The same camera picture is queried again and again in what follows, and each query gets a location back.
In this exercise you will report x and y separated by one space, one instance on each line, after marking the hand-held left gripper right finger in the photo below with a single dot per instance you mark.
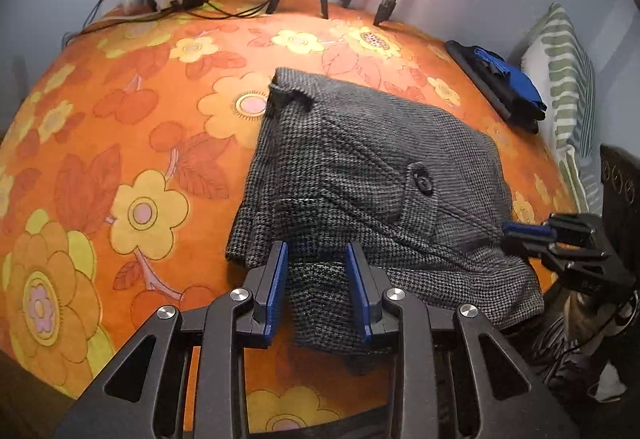
357 289

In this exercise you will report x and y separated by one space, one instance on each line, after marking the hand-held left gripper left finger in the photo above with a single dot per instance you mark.
279 284

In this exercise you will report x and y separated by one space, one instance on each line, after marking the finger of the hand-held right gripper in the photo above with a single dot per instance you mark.
530 231
522 248

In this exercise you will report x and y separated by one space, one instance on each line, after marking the grey houndstooth short pants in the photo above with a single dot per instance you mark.
380 144

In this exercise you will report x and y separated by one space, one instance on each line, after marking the dark striped cloth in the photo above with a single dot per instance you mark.
560 344

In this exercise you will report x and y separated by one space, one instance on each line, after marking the dark carved wooden furniture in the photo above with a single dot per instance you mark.
620 189

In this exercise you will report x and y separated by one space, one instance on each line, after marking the blue ribbed folded cloth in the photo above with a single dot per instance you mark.
522 86

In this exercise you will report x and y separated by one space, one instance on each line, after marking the black folded garment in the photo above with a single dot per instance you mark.
492 89

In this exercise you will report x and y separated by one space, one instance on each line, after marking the white green striped pillow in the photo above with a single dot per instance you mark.
565 84

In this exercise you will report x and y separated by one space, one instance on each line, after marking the orange floral bedspread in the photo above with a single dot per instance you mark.
125 119

